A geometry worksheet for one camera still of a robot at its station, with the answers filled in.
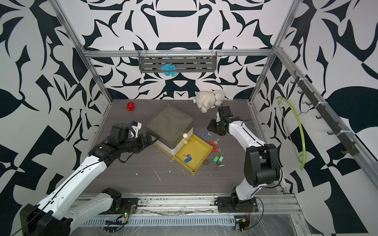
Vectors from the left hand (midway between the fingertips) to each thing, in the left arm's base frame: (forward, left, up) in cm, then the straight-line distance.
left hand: (154, 137), depth 76 cm
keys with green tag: (-5, -33, -20) cm, 39 cm away
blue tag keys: (-3, -18, -19) cm, 26 cm away
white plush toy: (+36, -31, -11) cm, 49 cm away
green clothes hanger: (-3, -68, +2) cm, 68 cm away
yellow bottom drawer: (+2, -25, -21) cm, 32 cm away
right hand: (+12, -32, -9) cm, 35 cm away
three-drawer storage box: (+5, -10, +1) cm, 11 cm away
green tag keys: (-4, -37, -20) cm, 42 cm away
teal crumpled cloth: (+41, -8, +14) cm, 44 cm away
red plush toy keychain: (+38, +24, -16) cm, 48 cm away
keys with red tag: (+6, -35, -20) cm, 41 cm away
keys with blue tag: (+14, -32, -21) cm, 41 cm away
